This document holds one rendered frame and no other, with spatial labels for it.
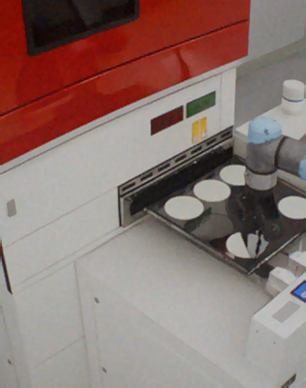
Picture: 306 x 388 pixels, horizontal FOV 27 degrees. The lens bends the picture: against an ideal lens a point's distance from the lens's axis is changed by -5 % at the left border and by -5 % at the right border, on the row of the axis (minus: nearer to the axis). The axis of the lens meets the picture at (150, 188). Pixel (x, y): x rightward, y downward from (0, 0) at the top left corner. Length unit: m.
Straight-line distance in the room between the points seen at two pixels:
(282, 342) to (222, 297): 0.31
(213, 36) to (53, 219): 0.61
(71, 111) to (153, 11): 0.30
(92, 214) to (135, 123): 0.25
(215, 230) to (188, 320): 0.26
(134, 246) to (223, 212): 0.25
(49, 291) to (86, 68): 0.62
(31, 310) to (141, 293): 0.30
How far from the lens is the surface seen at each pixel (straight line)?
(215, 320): 1.57
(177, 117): 1.77
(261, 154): 1.41
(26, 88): 1.34
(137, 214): 1.80
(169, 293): 1.63
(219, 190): 1.83
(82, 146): 1.57
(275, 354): 1.41
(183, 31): 1.60
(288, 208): 1.79
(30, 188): 1.52
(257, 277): 1.65
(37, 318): 1.76
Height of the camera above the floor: 1.96
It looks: 35 degrees down
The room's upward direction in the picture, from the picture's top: 1 degrees counter-clockwise
